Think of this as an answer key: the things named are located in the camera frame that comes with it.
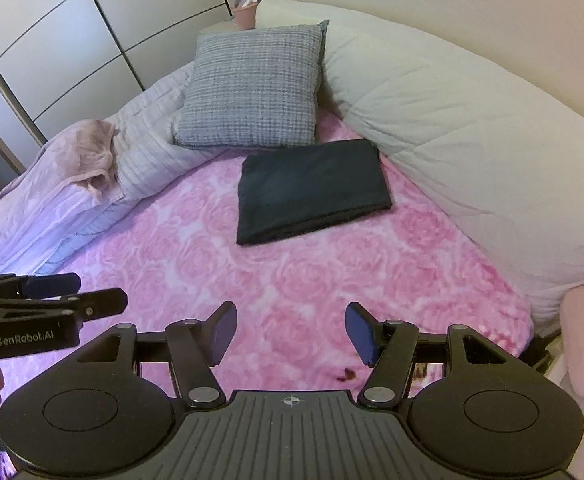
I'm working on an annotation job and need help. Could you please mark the dark blue jeans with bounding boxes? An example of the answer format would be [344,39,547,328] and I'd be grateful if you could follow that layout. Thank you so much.
[237,139,393,246]

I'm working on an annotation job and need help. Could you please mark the folded lilac blanket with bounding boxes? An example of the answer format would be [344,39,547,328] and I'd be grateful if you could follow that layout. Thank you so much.
[0,119,122,245]

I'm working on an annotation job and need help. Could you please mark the white striped quilt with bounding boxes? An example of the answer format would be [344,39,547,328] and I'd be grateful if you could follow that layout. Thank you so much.
[0,64,221,274]

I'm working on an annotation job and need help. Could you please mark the cream padded headboard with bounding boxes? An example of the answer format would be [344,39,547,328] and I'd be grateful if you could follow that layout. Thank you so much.
[256,0,584,322]

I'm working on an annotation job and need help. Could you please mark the grey checked cushion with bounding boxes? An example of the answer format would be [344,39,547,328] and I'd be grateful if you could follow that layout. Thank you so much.
[175,21,329,150]

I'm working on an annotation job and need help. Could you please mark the white sliding wardrobe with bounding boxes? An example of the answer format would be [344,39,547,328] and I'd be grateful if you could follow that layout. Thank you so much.
[0,0,230,167]

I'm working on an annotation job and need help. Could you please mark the pink tissue box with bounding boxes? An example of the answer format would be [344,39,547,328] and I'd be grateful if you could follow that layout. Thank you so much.
[232,0,260,30]

